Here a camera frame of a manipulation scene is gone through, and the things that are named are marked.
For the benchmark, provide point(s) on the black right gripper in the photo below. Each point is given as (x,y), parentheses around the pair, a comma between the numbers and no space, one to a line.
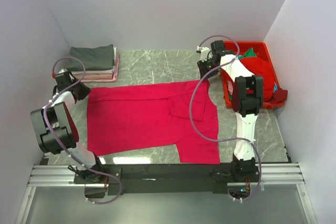
(201,66)

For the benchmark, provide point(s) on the pink folded shirt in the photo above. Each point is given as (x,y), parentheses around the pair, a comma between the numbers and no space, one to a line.
(101,65)

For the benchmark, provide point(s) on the dark grey folded shirt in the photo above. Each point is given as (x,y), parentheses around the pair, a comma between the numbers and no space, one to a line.
(90,58)

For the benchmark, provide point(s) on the crimson t shirt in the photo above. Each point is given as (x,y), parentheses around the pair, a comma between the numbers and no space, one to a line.
(134,117)

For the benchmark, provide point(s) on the pink garment in bin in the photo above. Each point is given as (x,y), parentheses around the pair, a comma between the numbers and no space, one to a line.
(230,87)

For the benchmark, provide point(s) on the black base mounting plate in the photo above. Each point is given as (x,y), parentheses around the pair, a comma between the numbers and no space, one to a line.
(165,178)

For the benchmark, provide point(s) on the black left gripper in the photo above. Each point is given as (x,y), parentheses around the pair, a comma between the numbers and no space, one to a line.
(85,91)

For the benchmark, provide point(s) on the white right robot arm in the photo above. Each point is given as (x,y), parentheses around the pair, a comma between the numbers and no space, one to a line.
(247,100)

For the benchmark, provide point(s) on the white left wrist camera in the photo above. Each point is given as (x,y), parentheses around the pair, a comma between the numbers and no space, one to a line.
(59,72)

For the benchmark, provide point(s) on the red plastic bin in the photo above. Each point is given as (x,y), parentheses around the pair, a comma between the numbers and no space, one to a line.
(261,51)

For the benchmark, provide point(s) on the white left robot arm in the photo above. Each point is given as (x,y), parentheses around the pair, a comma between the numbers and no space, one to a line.
(55,129)

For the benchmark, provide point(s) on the red t shirt in bin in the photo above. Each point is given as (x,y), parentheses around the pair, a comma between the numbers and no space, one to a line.
(247,67)

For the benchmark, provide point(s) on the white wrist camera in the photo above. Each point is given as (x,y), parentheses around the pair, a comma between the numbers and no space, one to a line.
(203,51)
(59,72)

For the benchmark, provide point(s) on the aluminium frame rail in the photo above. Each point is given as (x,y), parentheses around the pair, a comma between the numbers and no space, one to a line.
(61,176)

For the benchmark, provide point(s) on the maroon garment on bin edge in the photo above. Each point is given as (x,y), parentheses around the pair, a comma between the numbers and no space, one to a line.
(279,96)

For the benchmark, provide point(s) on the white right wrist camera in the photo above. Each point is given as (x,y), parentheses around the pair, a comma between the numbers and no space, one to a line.
(203,51)

